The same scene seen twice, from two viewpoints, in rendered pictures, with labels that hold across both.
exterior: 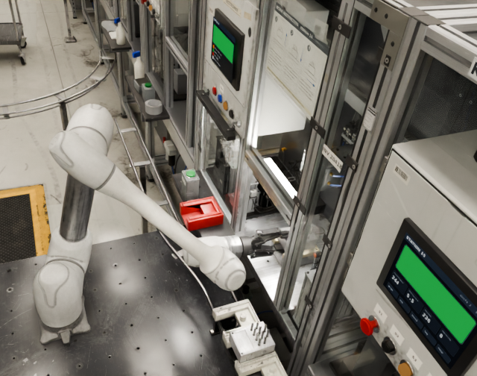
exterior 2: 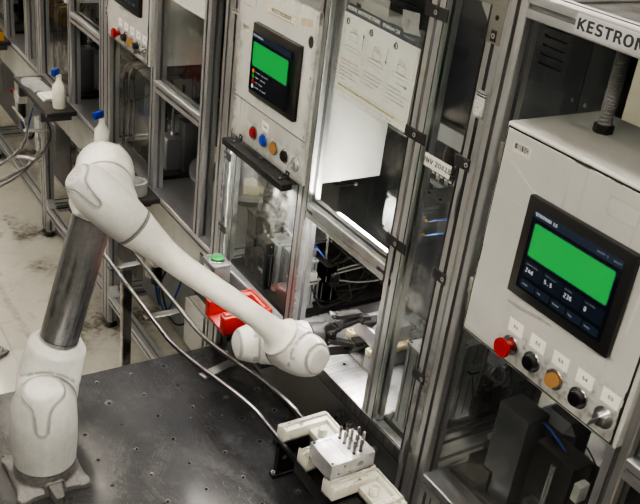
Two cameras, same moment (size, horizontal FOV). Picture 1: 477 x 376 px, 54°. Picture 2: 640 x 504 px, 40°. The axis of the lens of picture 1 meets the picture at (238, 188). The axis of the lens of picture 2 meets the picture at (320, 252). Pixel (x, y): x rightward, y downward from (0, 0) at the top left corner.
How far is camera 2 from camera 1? 0.75 m
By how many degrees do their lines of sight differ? 13
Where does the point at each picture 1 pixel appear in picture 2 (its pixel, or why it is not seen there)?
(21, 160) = not seen: outside the picture
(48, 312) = (35, 447)
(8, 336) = not seen: outside the picture
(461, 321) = (602, 279)
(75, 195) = (76, 269)
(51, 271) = (40, 384)
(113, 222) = not seen: hidden behind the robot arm
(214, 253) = (285, 325)
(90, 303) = (82, 451)
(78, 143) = (107, 177)
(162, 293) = (189, 433)
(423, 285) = (560, 260)
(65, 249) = (52, 360)
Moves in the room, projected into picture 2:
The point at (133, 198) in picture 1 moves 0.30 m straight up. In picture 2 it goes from (172, 255) to (177, 133)
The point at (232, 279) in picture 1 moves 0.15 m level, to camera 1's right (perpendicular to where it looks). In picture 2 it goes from (314, 355) to (378, 358)
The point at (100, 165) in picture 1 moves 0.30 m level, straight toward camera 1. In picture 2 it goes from (133, 206) to (174, 271)
